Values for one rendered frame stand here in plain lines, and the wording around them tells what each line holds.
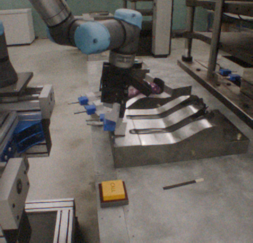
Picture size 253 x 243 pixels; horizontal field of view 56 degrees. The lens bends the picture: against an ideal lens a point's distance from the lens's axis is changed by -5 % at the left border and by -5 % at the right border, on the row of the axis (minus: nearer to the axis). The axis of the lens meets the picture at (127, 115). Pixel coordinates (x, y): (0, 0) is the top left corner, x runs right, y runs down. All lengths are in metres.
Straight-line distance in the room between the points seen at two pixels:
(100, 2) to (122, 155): 7.28
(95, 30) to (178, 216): 0.52
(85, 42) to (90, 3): 7.34
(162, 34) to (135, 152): 4.49
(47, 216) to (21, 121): 0.71
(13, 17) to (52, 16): 6.63
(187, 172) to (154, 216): 0.22
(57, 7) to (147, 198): 0.57
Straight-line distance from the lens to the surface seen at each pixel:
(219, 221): 0.74
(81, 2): 7.91
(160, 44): 5.22
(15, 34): 7.33
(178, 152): 0.87
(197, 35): 2.05
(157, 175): 0.83
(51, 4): 0.65
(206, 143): 0.89
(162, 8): 5.14
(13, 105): 0.98
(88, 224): 1.72
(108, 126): 0.82
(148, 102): 1.15
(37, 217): 1.54
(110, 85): 0.74
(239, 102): 1.49
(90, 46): 0.58
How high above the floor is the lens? 1.35
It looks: 28 degrees down
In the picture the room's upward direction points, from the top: straight up
